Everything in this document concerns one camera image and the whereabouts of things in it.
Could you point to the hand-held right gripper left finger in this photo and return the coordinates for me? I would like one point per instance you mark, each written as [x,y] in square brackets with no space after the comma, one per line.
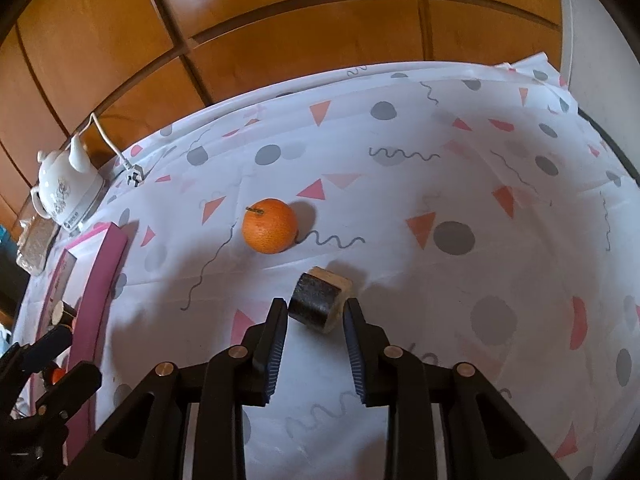
[274,355]

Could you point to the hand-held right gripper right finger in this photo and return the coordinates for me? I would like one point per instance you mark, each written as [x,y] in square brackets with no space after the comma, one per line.
[356,355]

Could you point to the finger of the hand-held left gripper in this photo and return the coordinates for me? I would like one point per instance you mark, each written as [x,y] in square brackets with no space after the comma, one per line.
[45,346]
[67,391]

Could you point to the orange carrot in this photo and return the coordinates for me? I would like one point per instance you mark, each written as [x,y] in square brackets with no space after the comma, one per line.
[56,375]

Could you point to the pink-rimmed white tray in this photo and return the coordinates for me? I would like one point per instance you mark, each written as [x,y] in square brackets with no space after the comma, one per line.
[100,285]

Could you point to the small orange with stem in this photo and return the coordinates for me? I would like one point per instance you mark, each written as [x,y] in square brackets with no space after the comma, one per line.
[270,226]

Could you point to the white ceramic electric kettle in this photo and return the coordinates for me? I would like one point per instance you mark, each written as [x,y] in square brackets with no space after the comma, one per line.
[65,190]

